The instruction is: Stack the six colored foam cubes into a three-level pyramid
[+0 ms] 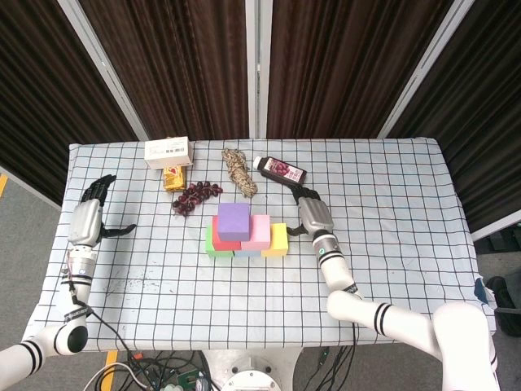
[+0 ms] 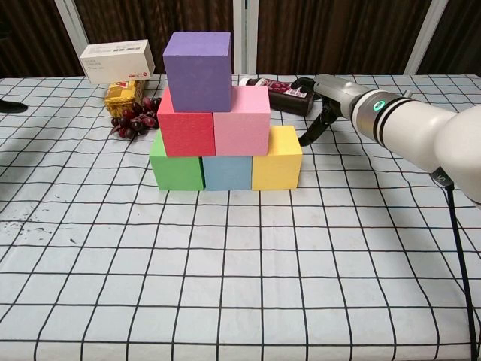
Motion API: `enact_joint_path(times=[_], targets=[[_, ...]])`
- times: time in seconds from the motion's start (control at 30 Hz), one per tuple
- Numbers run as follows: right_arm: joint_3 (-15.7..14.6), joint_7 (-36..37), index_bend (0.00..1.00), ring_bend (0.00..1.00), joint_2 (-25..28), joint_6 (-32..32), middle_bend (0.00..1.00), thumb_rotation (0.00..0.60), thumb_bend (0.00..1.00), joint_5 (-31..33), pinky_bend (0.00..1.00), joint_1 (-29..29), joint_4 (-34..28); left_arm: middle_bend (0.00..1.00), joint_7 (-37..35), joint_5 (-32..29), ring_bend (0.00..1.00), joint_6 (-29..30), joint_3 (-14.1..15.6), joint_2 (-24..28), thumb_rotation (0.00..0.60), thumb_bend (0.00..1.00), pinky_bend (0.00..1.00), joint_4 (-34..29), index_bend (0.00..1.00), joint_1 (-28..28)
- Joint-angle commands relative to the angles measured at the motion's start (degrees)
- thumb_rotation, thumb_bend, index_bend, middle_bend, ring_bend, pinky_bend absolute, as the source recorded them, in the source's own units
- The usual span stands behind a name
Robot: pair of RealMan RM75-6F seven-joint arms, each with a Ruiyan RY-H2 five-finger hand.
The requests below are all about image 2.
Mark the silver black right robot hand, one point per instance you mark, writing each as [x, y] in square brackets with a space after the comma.
[330, 101]

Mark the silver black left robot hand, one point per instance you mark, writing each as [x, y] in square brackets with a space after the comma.
[13, 106]

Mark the yellow foam cube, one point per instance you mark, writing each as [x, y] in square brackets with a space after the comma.
[278, 167]

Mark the pink foam cube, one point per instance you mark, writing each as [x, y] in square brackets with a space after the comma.
[244, 128]

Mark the purple foam cube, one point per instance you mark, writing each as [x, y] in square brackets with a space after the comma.
[197, 75]

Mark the red foam cube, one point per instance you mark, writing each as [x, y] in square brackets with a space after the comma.
[186, 131]

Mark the green foam cube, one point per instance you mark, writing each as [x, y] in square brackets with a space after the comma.
[176, 169]

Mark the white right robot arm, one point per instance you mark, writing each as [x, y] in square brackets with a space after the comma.
[421, 128]

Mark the blue foam cube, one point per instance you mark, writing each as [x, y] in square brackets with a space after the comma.
[227, 173]

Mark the dark grape juice bottle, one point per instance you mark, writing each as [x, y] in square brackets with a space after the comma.
[287, 97]

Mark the brown pleated curtain panel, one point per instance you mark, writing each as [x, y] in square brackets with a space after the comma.
[158, 22]
[330, 34]
[458, 41]
[30, 37]

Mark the yellow snack box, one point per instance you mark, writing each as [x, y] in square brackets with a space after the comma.
[120, 97]

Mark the white cardboard box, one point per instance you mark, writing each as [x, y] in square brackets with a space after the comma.
[116, 62]

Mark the bunch of dark grapes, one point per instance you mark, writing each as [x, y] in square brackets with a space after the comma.
[139, 116]

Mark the white black checkered tablecloth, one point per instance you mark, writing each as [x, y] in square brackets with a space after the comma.
[240, 263]

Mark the grey metal partition post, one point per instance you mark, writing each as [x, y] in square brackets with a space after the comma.
[244, 34]
[73, 30]
[426, 34]

